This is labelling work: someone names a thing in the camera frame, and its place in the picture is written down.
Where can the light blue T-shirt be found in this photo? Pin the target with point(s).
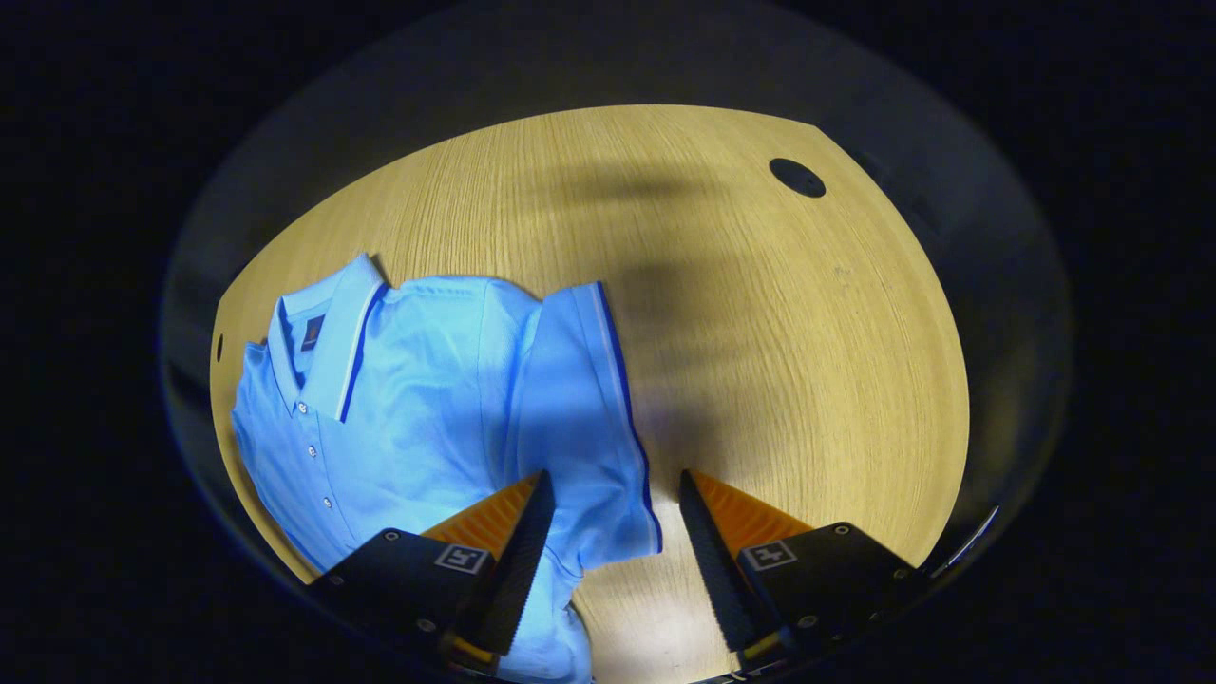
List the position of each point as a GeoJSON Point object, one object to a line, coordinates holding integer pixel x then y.
{"type": "Point", "coordinates": [427, 399]}

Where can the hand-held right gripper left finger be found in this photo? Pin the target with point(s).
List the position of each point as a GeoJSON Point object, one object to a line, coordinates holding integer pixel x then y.
{"type": "Point", "coordinates": [518, 570]}

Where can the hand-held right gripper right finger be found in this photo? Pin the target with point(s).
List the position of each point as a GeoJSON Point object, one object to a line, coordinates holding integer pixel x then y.
{"type": "Point", "coordinates": [717, 570]}

